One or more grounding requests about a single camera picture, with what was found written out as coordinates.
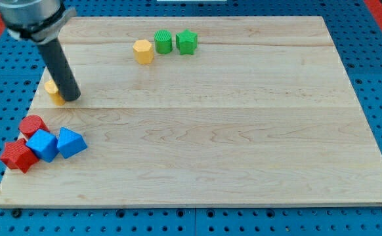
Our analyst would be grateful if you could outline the green star block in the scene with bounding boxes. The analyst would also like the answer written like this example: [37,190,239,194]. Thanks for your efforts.
[175,29,198,55]

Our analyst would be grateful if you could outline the yellow heart block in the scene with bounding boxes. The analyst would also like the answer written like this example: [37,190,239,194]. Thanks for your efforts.
[44,79,66,106]

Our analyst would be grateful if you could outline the yellow hexagon block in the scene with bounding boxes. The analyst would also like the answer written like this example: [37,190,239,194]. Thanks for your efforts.
[133,39,154,64]

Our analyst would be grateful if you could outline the red star block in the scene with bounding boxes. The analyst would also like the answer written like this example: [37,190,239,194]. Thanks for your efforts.
[0,138,39,174]

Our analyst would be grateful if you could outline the blue triangle block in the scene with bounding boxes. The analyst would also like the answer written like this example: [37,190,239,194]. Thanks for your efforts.
[57,127,87,159]

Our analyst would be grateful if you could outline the red cylinder block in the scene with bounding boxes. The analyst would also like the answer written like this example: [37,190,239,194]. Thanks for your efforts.
[18,115,49,139]

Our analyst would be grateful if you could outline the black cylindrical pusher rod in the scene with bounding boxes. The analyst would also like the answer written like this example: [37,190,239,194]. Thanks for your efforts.
[37,38,81,102]

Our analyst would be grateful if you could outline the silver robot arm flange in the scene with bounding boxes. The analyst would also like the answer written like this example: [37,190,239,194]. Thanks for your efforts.
[0,0,77,45]

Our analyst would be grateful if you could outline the wooden board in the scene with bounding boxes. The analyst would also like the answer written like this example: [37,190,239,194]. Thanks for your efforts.
[0,16,382,208]

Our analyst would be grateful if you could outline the green cylinder block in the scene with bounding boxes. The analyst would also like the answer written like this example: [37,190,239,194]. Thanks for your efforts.
[154,29,173,54]

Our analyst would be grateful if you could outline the blue cube block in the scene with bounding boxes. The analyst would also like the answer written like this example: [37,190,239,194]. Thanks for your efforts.
[26,129,58,163]

